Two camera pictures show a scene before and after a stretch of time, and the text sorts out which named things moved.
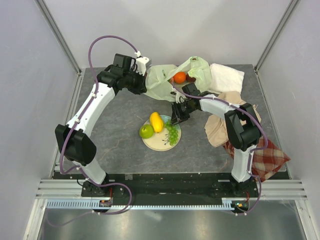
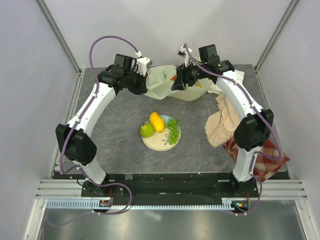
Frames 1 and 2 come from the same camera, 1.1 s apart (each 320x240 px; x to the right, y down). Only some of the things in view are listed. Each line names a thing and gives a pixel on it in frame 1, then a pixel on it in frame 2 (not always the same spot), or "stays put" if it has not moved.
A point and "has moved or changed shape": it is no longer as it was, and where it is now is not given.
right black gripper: (177, 117) -> (183, 72)
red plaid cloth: (265, 160) stays put
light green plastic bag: (158, 79) has moved or changed shape
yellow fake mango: (156, 122) stays put
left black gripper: (141, 88) stays put
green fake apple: (146, 131) stays put
